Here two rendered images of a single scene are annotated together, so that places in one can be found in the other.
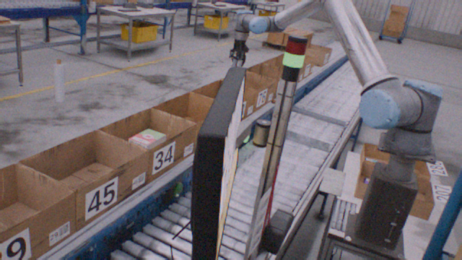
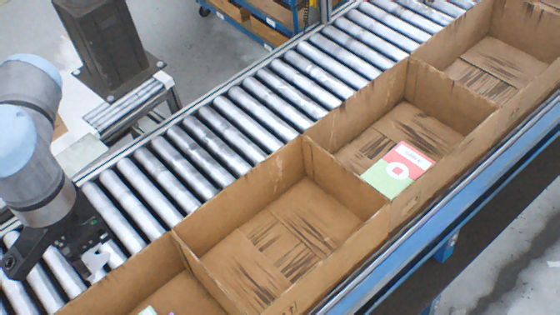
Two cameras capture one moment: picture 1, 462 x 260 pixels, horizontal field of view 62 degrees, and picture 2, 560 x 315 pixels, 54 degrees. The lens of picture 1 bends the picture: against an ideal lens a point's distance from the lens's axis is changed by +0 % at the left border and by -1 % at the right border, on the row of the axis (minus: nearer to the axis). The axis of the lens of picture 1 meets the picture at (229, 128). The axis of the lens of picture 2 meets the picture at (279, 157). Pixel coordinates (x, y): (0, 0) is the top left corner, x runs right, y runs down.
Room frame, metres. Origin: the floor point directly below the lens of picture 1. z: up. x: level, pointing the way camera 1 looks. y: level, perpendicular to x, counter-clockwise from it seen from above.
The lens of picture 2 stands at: (2.56, 0.60, 2.04)
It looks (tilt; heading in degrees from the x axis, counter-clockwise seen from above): 50 degrees down; 214
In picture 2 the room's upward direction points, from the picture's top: 10 degrees counter-clockwise
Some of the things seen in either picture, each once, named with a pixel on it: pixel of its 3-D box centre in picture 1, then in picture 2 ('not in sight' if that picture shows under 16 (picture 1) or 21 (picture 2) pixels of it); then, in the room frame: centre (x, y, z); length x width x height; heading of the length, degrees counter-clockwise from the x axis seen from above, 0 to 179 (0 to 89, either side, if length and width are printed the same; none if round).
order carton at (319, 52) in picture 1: (315, 54); not in sight; (4.54, -0.85, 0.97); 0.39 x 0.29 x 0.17; 157
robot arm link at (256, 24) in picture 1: (255, 24); (20, 99); (2.23, -0.06, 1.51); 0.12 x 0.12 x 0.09; 33
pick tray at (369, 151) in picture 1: (393, 165); not in sight; (2.19, -1.05, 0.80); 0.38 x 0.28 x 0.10; 75
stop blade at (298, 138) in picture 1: (295, 139); not in sight; (2.45, -0.46, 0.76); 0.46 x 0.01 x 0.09; 67
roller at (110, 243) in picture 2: (277, 162); (107, 247); (2.13, -0.33, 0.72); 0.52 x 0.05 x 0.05; 67
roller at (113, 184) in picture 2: (269, 170); (145, 221); (2.01, -0.27, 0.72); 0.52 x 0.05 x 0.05; 67
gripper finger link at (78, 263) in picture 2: not in sight; (76, 260); (2.35, 0.03, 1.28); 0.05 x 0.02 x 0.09; 70
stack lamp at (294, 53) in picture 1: (294, 53); not in sight; (0.99, -0.14, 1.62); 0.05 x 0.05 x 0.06
